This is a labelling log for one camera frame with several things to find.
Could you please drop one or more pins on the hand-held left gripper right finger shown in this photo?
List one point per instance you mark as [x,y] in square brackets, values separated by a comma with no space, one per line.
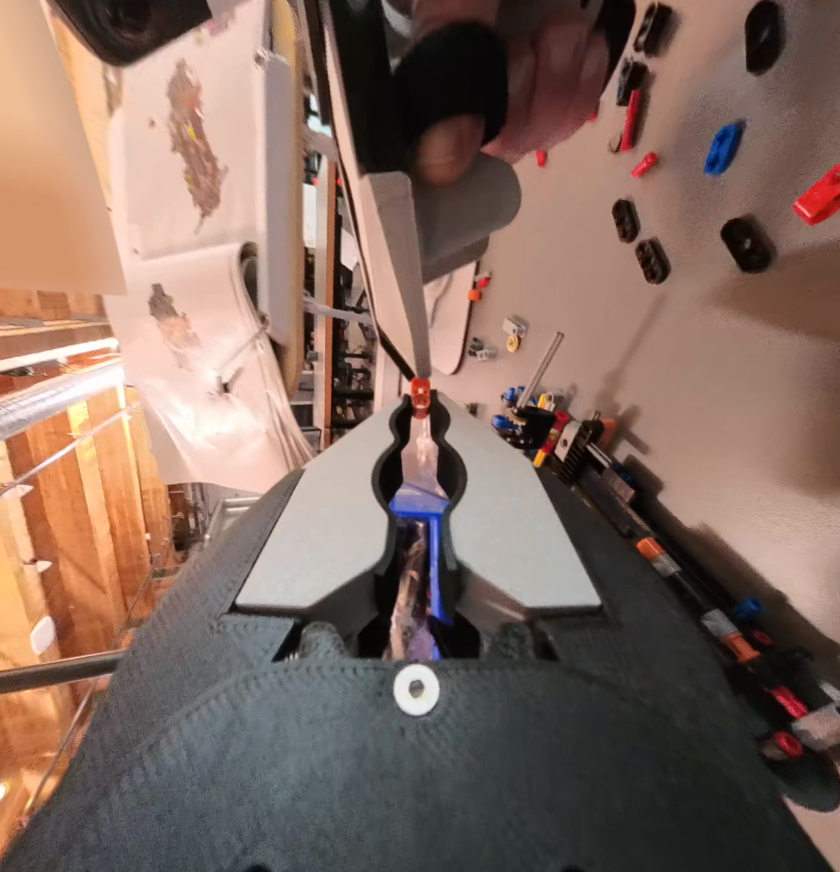
[522,538]

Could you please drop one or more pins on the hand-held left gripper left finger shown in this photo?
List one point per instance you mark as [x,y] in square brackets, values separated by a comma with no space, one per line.
[311,538]

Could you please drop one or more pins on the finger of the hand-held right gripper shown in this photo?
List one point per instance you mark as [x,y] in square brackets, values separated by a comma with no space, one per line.
[396,272]

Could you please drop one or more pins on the black lego technic assembly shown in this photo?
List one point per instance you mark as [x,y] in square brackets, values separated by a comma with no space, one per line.
[583,443]

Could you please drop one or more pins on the orange lego bush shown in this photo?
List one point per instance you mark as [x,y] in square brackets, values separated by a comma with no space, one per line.
[420,395]

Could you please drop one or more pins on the grey lego axle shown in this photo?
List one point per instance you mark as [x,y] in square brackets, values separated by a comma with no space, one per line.
[548,364]

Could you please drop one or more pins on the grey lego lever piece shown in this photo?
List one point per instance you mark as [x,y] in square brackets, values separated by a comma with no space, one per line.
[515,325]

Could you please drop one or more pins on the black lego liftarm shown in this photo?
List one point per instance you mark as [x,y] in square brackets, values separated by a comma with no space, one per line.
[747,244]
[653,260]
[624,219]
[655,27]
[764,34]

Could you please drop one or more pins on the short red lego pin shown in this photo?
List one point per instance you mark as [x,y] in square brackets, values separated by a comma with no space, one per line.
[643,164]

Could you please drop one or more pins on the long red lego axle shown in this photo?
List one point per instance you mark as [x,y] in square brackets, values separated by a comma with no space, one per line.
[631,119]

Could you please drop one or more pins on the lego instruction booklet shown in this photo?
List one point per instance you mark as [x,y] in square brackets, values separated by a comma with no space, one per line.
[188,231]

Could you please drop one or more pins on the black and blue lego piece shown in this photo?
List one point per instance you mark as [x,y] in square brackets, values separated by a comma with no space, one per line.
[631,78]

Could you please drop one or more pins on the blue lego connector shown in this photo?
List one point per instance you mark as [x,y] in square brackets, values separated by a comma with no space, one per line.
[723,146]

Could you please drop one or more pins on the red lego connector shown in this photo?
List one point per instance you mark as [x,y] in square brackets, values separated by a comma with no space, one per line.
[825,194]

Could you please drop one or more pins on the person's right hand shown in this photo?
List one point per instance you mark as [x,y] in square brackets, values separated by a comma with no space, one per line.
[549,82]

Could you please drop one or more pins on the white lamp base stand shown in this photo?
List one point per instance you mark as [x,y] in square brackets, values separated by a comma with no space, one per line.
[454,327]

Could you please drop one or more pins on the pile of clear parts bags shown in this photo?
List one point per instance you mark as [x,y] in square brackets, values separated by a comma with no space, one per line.
[409,599]

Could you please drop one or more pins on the grey metal rod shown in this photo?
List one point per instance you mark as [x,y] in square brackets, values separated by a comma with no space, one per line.
[52,673]

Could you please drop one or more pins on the dark round object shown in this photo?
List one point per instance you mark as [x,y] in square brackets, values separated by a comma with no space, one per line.
[127,27]

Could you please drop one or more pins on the silver ventilation duct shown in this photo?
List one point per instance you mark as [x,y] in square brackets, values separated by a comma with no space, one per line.
[45,405]

